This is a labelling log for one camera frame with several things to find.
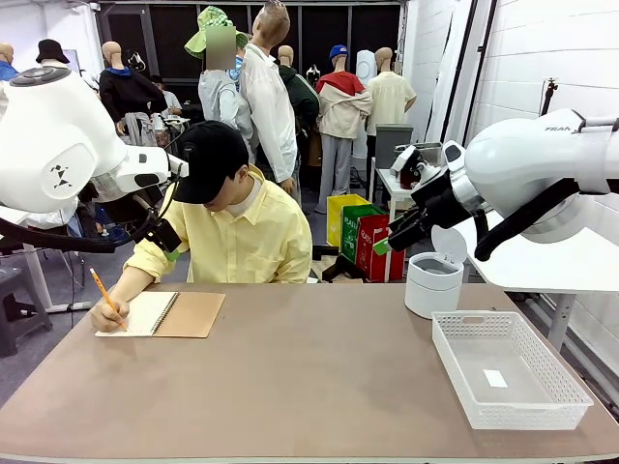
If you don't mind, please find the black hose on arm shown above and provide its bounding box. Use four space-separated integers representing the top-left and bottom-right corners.
0 216 162 255
473 178 581 263

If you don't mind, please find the black cap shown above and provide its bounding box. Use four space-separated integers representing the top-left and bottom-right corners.
171 120 251 206

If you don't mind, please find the person's right forearm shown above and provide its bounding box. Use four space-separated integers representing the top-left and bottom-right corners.
108 264 157 311

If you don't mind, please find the white perforated plastic basket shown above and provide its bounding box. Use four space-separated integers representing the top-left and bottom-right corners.
430 310 595 431

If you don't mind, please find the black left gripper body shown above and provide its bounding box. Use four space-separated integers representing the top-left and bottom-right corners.
143 217 184 253

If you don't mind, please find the seated person in background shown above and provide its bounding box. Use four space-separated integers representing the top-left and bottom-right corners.
149 74 184 118

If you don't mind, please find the black tripod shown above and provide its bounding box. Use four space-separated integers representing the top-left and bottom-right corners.
540 76 560 118

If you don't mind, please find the mannequin with black hat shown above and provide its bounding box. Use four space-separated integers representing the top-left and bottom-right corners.
35 38 72 70

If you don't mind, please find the green checked sun hat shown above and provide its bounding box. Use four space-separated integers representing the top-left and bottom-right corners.
184 5 250 61

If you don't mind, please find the mannequin in white shirt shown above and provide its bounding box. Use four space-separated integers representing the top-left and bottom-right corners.
239 0 299 195

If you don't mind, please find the mannequin in dark green jacket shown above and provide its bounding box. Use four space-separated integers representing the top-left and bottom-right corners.
277 44 321 149

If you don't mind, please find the white stand leg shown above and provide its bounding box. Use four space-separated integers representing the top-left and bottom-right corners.
21 241 93 314

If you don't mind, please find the large white side table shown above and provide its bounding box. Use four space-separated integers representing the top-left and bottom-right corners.
454 211 619 354

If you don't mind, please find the mannequin in black hoodie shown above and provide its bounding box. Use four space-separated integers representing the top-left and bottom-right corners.
99 41 168 147

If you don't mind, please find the mannequin in red beige jacket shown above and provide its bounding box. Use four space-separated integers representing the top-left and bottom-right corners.
314 43 374 215

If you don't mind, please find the white round trash bin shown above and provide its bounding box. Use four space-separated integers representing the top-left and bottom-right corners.
403 224 468 321

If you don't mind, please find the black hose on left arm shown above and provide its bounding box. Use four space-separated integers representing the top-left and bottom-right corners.
0 216 162 255

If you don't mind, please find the black chair base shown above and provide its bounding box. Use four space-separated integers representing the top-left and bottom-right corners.
311 244 365 284

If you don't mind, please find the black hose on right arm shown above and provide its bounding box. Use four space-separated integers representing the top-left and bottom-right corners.
473 178 581 263

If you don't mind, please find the mannequin in blue shirt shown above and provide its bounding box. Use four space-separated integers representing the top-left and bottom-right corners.
0 42 20 82

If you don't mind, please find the small white table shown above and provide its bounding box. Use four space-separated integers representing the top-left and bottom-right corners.
374 166 418 219

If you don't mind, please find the red recycling bin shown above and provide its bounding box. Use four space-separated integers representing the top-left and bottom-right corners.
355 214 406 283

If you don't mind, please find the yellow pencil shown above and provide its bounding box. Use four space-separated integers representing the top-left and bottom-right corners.
88 267 129 332

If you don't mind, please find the person in grey vest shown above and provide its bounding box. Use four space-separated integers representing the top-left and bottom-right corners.
196 24 256 149

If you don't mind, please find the grey bin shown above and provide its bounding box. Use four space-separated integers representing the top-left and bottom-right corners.
375 124 415 170

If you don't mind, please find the white torso mannequin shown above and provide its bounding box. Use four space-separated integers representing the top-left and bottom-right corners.
355 49 379 89

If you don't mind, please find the spiral notebook with brown cover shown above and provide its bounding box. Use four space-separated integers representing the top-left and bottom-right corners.
94 290 227 339

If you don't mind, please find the green recycling bin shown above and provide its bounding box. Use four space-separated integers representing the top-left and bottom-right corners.
340 203 389 265

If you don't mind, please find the person in yellow shirt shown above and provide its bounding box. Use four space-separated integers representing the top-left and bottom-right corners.
123 161 314 286

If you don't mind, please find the person's right hand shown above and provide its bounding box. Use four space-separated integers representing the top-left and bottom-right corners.
90 298 131 334

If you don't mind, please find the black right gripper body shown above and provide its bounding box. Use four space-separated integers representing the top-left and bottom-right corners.
410 168 466 228

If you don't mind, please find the mannequin in cream shirt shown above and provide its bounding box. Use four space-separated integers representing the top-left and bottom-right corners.
365 46 418 139

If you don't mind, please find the yellow recycling bin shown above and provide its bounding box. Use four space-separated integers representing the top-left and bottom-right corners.
326 193 371 248

